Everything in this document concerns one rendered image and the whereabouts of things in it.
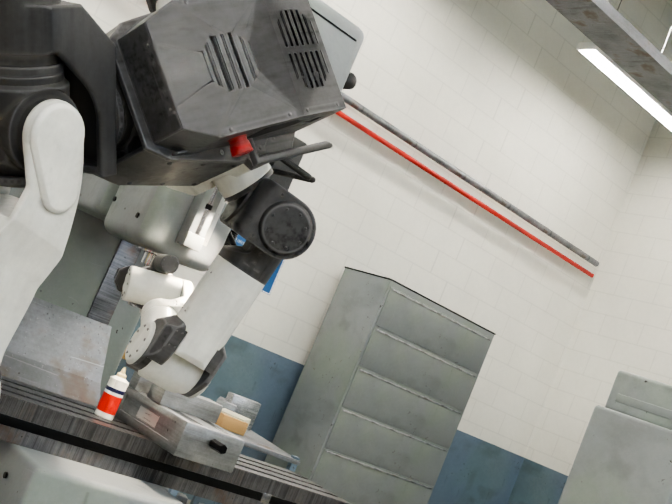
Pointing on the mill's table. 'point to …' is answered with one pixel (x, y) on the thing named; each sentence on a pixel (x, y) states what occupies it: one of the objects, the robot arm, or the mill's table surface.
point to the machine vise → (176, 428)
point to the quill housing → (162, 223)
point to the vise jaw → (204, 408)
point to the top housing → (337, 39)
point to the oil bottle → (107, 407)
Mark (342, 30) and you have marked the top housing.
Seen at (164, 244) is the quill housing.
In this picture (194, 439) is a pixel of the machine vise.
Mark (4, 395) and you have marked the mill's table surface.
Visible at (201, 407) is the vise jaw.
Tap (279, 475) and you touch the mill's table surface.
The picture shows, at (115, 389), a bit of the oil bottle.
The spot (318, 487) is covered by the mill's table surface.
